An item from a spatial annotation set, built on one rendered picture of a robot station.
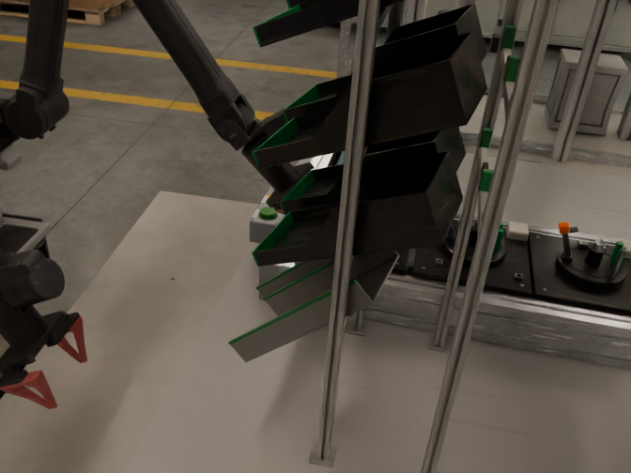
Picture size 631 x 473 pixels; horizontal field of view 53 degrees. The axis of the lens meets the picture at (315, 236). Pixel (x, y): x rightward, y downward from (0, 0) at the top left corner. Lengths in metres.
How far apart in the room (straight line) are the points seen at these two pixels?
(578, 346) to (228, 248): 0.80
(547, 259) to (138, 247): 0.94
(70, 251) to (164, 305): 1.79
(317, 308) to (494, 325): 0.51
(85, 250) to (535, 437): 2.36
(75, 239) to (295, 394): 2.17
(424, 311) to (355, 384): 0.22
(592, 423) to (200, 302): 0.80
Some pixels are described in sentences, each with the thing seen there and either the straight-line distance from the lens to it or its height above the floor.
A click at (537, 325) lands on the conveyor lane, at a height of 0.93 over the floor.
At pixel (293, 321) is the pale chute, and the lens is 0.95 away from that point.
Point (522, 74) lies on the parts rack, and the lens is 0.69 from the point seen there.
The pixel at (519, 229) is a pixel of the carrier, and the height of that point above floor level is 0.99.
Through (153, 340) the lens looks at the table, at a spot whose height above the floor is 0.86.
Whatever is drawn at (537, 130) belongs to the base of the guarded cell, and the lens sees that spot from 2.40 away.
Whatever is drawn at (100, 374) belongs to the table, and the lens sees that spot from 1.25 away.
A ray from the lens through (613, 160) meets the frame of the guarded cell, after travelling 2.26.
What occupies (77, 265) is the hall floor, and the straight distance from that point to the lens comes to 3.03.
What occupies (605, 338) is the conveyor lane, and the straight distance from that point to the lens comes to 1.36.
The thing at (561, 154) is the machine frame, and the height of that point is 0.88.
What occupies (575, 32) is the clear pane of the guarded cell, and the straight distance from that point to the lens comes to 2.63.
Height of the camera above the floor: 1.73
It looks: 33 degrees down
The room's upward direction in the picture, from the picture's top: 4 degrees clockwise
